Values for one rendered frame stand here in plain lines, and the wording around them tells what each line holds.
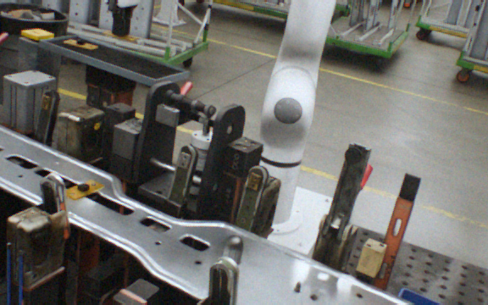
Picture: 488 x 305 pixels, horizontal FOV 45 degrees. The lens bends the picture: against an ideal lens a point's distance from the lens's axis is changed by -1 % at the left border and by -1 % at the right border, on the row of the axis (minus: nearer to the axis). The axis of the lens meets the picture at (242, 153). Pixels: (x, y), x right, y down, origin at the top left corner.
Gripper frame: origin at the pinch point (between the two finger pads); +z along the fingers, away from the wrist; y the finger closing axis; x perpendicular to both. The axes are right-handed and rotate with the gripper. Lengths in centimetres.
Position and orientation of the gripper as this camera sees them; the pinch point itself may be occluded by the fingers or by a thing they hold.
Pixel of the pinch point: (121, 25)
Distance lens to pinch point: 149.5
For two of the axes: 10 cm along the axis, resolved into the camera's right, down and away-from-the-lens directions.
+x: 9.3, 2.8, -2.5
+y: -3.4, 3.2, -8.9
